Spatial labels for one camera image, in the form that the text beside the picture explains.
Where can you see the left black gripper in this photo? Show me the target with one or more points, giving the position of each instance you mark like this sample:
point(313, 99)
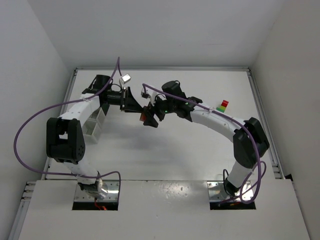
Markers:
point(124, 99)

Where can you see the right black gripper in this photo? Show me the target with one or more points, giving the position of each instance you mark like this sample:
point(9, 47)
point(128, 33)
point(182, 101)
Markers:
point(154, 111)

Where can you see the red green yellow lego tower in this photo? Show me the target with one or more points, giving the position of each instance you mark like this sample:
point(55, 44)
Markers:
point(223, 106)

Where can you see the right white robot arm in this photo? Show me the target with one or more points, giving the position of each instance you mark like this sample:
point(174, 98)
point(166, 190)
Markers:
point(248, 137)

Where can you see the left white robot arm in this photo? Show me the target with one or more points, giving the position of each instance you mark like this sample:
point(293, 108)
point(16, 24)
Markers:
point(65, 142)

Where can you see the white slotted container far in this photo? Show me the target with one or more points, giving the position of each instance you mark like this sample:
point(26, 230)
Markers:
point(98, 116)

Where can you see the white slotted container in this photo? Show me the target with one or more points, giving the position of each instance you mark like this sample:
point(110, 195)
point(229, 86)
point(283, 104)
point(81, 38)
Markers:
point(91, 131)
point(98, 116)

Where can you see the white slotted container near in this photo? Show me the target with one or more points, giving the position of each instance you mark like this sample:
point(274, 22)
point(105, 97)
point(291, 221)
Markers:
point(91, 131)

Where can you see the white front cover panel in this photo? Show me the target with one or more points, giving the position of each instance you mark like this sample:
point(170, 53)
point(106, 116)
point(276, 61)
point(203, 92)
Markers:
point(163, 210)

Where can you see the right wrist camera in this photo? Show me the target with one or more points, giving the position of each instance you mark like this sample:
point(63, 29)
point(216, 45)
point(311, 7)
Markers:
point(149, 94)

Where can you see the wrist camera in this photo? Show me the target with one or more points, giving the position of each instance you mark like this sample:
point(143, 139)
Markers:
point(149, 94)
point(124, 79)

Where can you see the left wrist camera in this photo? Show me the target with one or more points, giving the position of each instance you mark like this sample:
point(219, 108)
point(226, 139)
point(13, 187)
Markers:
point(124, 79)

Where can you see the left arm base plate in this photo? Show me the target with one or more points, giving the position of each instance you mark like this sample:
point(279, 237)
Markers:
point(107, 191)

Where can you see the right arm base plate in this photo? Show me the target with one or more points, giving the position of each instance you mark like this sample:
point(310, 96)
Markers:
point(217, 193)

